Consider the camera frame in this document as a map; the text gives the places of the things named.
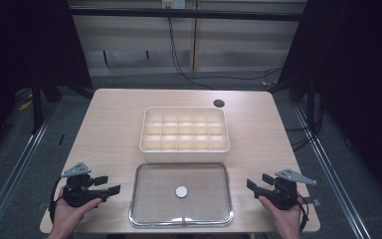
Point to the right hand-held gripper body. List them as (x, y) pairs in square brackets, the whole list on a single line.
[(286, 189)]

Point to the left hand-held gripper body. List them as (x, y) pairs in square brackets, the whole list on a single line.
[(77, 191)]

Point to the clear plastic box lid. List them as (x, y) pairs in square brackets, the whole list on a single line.
[(181, 195)]

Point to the white divided storage box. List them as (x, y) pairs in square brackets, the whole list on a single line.
[(184, 133)]

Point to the person's left hand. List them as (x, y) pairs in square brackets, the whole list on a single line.
[(70, 215)]

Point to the person's right hand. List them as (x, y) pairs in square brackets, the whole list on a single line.
[(283, 219)]

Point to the black table grommet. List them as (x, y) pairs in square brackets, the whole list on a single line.
[(219, 103)]

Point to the black metal stand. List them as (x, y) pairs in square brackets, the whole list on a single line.
[(306, 96), (37, 99)]

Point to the yellow tool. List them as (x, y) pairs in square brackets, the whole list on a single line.
[(25, 105)]

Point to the black horizontal bar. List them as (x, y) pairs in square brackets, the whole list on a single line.
[(185, 14)]

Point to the white wall socket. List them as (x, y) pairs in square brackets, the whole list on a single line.
[(173, 4)]

